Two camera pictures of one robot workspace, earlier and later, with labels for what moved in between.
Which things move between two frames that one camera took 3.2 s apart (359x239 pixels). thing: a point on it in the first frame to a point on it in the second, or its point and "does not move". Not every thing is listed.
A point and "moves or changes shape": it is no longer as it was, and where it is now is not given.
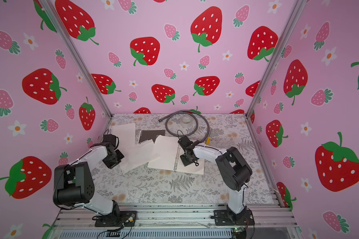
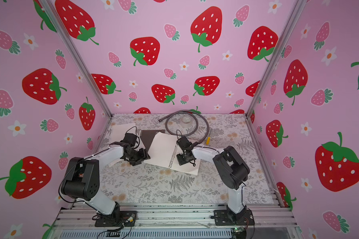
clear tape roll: [186, 120] does not move
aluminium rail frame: [173, 222] does not move
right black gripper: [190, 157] does not move
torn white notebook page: [126, 135] does not move
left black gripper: [112, 165] to [144, 155]
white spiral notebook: [169, 149] moves or changes shape
